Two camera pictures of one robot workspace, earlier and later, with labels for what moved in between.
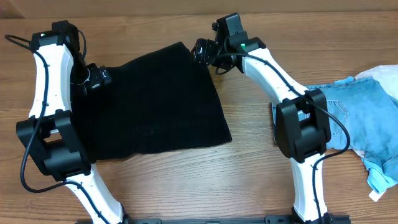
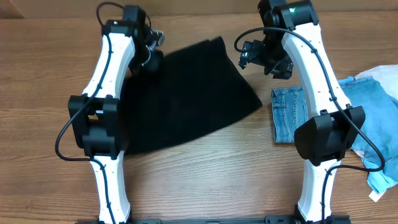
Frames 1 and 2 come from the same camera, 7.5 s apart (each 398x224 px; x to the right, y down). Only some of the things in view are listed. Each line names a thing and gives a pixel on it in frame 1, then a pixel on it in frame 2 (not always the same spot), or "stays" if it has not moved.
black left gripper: [101, 76] -> [158, 56]
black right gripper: [201, 50] -> [280, 66]
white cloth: [387, 75] stays
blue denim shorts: [369, 111] stays
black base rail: [305, 219] stays
